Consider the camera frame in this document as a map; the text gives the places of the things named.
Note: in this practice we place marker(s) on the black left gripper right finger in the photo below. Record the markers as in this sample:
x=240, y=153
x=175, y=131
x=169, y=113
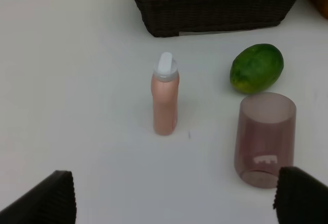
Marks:
x=300, y=198

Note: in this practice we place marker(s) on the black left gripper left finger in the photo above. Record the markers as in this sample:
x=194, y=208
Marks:
x=50, y=201

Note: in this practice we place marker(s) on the purple translucent plastic cup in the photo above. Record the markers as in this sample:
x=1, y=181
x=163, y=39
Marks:
x=265, y=138

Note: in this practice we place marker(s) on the green lime fruit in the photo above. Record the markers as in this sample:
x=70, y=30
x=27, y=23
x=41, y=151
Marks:
x=256, y=68

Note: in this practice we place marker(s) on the pink bottle white cap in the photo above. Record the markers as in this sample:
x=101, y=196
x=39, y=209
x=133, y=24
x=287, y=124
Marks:
x=164, y=89

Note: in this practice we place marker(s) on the dark brown wicker basket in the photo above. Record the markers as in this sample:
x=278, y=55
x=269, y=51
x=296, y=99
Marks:
x=169, y=18

